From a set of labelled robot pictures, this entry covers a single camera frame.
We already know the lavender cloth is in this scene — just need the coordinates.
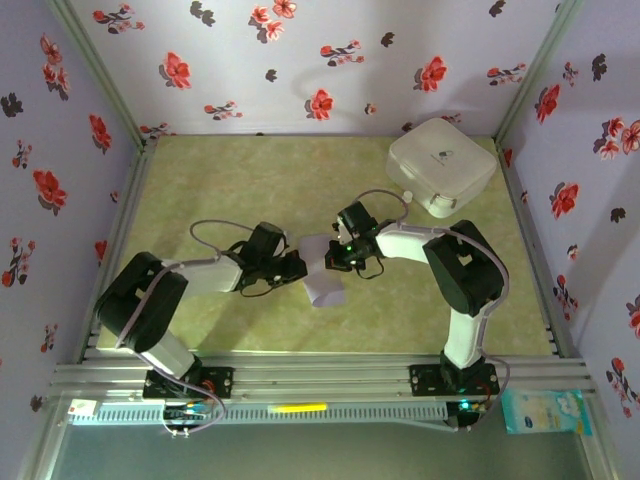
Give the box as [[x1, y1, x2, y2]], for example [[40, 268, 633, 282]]
[[298, 233, 347, 309]]

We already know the white plastic storage box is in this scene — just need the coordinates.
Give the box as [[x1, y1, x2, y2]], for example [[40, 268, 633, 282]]
[[384, 117, 499, 220]]

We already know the yellow marker pen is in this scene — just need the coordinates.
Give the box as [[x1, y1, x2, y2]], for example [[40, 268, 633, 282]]
[[268, 402, 329, 414]]

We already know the small white label box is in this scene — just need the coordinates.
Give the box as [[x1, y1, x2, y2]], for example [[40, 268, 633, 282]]
[[68, 398, 100, 419]]

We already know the blue wet wipes packet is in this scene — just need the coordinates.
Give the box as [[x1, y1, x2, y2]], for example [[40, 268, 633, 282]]
[[501, 388, 594, 436]]

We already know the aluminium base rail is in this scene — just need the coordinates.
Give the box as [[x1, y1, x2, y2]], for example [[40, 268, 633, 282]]
[[49, 352, 599, 401]]

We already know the aluminium side rail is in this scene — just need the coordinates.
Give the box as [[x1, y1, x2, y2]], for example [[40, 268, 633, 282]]
[[494, 139, 569, 360], [74, 139, 159, 364]]

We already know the grey slotted cable duct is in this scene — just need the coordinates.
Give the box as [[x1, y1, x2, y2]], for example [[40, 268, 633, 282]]
[[67, 402, 449, 426]]

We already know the arm controller board with wires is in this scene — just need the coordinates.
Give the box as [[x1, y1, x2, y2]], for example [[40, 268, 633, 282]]
[[447, 397, 489, 432], [160, 403, 211, 439]]

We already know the aluminium frame post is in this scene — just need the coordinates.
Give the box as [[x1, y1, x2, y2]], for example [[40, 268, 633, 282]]
[[493, 0, 585, 146], [47, 0, 154, 151]]

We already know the aluminium frame leg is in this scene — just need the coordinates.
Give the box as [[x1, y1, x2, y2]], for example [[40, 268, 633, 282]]
[[574, 397, 621, 480], [14, 397, 71, 480]]

